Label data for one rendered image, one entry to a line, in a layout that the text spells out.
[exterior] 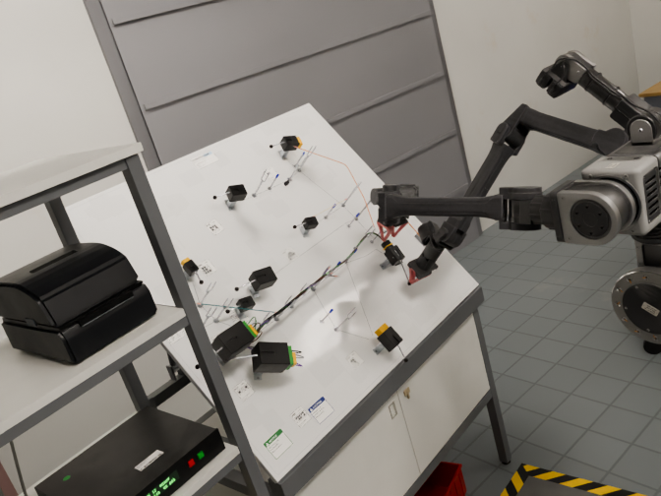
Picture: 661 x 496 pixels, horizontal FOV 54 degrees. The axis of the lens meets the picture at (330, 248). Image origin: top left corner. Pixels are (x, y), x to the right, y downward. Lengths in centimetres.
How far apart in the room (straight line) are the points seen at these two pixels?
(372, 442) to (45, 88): 237
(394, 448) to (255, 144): 121
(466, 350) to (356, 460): 72
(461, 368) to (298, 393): 84
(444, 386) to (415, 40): 305
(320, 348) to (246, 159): 77
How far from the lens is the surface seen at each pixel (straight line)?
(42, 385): 149
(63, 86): 363
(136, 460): 175
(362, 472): 222
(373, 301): 229
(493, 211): 162
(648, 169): 154
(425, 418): 246
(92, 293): 152
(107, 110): 369
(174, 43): 384
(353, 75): 454
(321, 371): 207
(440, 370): 250
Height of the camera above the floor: 199
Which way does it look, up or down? 19 degrees down
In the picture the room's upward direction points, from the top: 17 degrees counter-clockwise
